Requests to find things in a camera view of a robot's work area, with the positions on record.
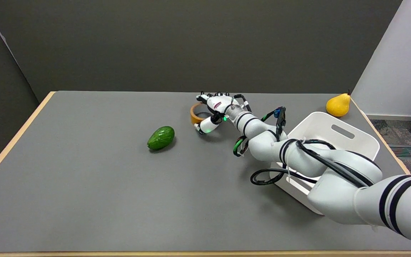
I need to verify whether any green black cable loop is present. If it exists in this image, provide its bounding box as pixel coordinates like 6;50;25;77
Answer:
233;106;286;157

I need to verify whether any floor vent grille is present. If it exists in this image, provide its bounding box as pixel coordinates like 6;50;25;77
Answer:
388;144;411;160

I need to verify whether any yellow tape roll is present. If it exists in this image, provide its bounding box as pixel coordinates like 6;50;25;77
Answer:
190;102;211;125

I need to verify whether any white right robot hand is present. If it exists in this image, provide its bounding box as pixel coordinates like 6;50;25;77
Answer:
194;92;244;135

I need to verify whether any yellow pear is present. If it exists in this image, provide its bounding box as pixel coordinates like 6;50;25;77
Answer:
326;91;351;117

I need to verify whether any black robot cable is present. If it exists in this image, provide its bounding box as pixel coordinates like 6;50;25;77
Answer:
250;138;374;188

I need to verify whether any white plastic bin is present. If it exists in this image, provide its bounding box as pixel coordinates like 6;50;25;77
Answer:
269;111;381;215

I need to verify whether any green avocado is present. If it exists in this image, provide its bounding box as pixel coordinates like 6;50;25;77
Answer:
147;126;175;151

